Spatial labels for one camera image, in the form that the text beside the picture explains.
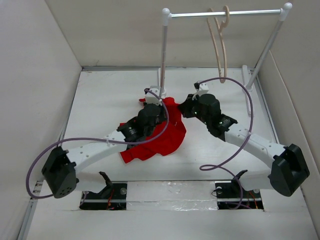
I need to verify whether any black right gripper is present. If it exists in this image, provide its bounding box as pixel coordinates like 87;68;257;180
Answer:
178;93;211;125

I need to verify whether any red t-shirt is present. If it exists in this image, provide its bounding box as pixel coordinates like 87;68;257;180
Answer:
120;97;187;164

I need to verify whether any beige wooden clothes hanger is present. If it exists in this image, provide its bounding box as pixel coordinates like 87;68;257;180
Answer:
206;5;230;84

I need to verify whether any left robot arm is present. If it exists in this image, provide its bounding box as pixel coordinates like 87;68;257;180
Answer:
41;101;169;199

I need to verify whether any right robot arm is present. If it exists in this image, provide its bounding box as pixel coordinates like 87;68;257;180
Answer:
178;93;310;197

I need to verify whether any silver foil tape strip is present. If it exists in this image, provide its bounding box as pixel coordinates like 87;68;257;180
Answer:
126;181;218;212

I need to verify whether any white metal clothes rack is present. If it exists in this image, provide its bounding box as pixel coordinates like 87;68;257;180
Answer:
155;2;293;116

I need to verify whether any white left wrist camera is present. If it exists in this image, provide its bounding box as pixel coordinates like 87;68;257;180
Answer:
144;85;160;99

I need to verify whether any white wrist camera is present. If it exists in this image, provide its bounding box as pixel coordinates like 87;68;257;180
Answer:
193;81;209;97
144;85;160;99

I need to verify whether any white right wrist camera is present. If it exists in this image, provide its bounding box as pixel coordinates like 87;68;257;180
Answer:
193;81;209;97

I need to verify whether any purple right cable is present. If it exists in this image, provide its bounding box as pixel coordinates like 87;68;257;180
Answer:
199;76;255;211

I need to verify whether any purple cable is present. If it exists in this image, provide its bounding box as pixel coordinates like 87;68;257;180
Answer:
199;76;255;211
26;90;170;200

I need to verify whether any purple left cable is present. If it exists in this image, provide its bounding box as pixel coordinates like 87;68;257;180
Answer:
26;90;170;200

